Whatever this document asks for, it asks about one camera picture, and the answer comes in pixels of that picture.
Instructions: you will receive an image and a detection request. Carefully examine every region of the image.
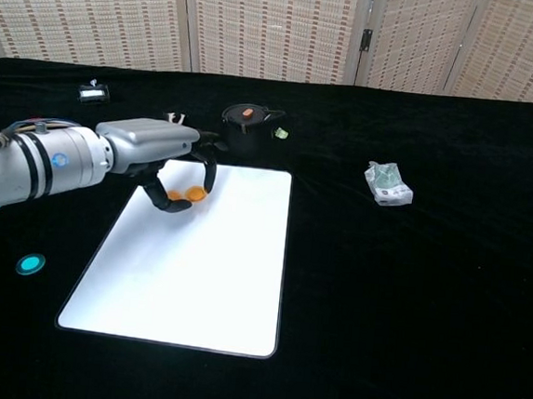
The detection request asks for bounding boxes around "silver black-fingered left robot hand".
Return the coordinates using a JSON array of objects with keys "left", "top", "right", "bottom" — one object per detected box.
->
[{"left": 88, "top": 113, "right": 232, "bottom": 218}]

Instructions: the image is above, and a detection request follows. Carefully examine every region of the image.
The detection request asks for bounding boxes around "white rectangular board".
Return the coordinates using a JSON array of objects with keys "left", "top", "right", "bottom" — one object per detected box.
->
[{"left": 52, "top": 149, "right": 295, "bottom": 362}]

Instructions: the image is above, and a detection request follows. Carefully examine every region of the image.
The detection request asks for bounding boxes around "small black tally counter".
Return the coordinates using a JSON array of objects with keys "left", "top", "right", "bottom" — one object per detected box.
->
[{"left": 77, "top": 79, "right": 114, "bottom": 108}]

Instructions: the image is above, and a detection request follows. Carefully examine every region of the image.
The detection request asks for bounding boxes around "black kettle with lid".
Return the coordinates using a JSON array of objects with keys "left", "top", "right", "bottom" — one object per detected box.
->
[{"left": 218, "top": 101, "right": 287, "bottom": 161}]

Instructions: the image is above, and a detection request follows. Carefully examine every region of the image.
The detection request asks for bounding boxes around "woven folding screen panel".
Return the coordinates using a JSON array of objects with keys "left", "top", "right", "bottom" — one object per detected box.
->
[
  {"left": 174, "top": 0, "right": 375, "bottom": 89},
  {"left": 353, "top": 0, "right": 482, "bottom": 99},
  {"left": 0, "top": 0, "right": 199, "bottom": 75},
  {"left": 443, "top": 0, "right": 533, "bottom": 105}
]

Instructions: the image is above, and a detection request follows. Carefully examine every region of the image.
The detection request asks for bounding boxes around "crumpled plastic wrapper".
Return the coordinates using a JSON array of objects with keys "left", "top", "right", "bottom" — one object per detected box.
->
[{"left": 361, "top": 160, "right": 417, "bottom": 209}]

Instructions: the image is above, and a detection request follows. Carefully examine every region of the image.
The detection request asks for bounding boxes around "black velvet tablecloth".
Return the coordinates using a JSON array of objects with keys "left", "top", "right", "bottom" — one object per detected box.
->
[{"left": 0, "top": 54, "right": 533, "bottom": 399}]

